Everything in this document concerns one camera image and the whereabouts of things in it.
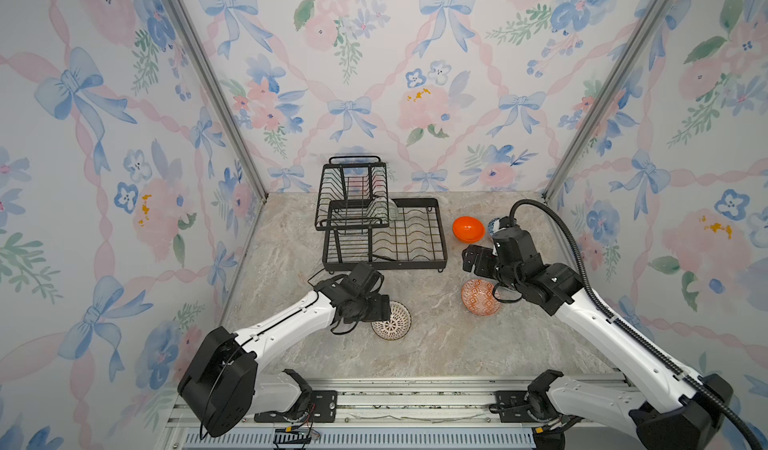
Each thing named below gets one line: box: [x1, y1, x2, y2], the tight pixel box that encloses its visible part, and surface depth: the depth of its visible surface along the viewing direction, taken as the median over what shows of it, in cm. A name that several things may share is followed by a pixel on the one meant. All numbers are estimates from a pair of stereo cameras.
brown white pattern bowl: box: [371, 300, 412, 341], surface depth 87 cm
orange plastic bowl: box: [452, 216, 486, 244], surface depth 108 cm
